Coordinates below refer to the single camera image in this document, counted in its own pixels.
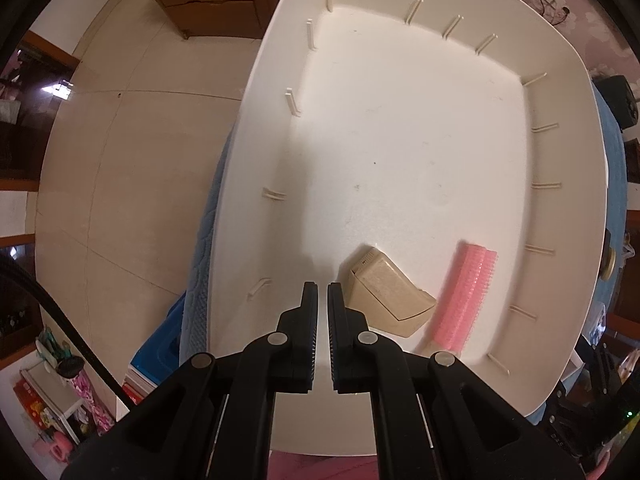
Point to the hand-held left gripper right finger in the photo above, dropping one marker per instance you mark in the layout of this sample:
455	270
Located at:
335	340

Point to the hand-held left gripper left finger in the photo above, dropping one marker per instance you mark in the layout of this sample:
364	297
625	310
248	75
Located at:
311	340

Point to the beige plastic box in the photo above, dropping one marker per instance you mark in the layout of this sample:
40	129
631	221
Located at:
385	285

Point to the pink hair roller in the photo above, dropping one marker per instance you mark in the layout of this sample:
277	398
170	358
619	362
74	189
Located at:
462	295

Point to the white plastic storage tray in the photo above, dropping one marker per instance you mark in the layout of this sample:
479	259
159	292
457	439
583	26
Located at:
400	160

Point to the blue quilted blanket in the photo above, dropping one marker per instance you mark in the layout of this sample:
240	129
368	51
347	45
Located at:
200	285

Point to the pink cloth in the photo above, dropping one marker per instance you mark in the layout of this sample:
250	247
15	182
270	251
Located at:
325	467

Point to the blue storage box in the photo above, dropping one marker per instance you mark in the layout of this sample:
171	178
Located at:
160	350

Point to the floral patterned tube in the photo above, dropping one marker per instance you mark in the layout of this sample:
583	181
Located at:
87	395

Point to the white low shelf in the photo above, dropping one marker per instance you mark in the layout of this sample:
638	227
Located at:
50	400

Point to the dark green bag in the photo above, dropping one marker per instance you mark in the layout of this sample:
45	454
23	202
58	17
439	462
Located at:
620	100

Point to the wooden nightstand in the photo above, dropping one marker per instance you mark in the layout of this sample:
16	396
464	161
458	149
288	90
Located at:
215	0

